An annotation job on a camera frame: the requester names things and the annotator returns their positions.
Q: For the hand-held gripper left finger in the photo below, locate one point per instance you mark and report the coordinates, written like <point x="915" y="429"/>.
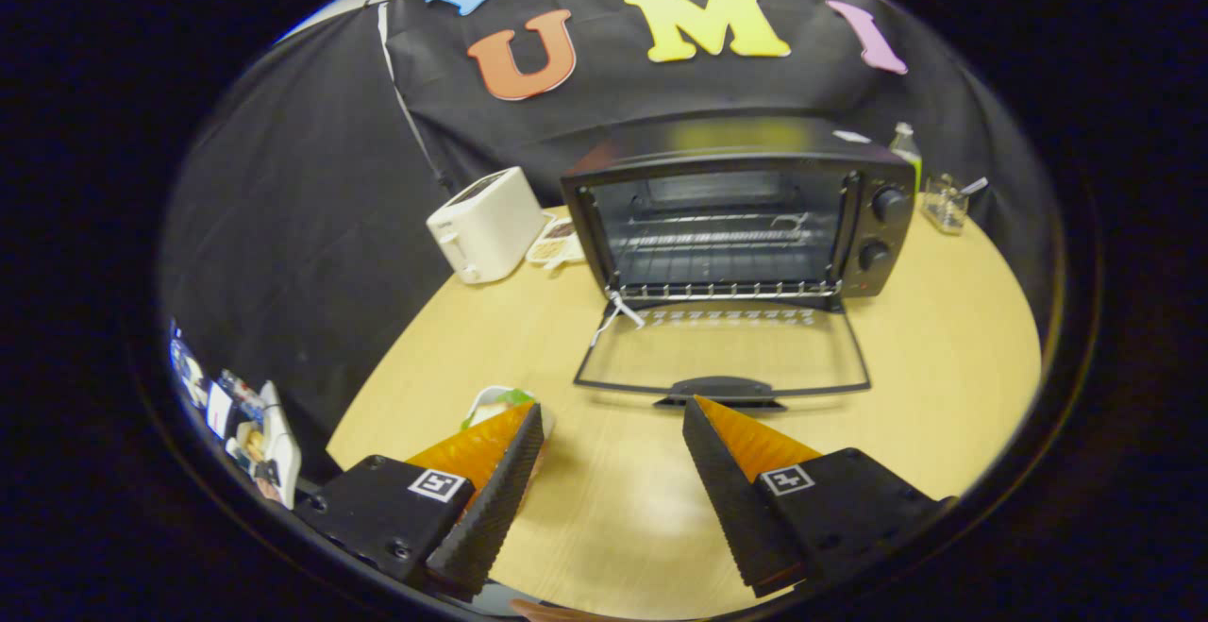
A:
<point x="500" y="499"/>

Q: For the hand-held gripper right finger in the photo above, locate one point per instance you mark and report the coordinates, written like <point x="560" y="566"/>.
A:
<point x="736" y="499"/>

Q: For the bread sandwich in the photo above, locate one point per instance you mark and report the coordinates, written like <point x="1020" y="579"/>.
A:
<point x="495" y="405"/>

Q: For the black toaster oven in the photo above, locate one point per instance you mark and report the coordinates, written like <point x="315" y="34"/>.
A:
<point x="746" y="145"/>

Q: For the white pop-up toaster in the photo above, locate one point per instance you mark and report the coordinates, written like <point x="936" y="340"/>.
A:
<point x="486" y="226"/>

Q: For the stack of printed cards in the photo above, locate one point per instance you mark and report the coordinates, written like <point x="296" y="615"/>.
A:
<point x="255" y="433"/>

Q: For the small white snack tray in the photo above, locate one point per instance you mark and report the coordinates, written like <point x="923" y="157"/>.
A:
<point x="555" y="243"/>

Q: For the green label bottle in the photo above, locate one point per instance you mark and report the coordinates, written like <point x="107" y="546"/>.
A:
<point x="906" y="145"/>

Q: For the metal spoon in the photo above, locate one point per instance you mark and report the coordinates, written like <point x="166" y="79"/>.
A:
<point x="974" y="186"/>

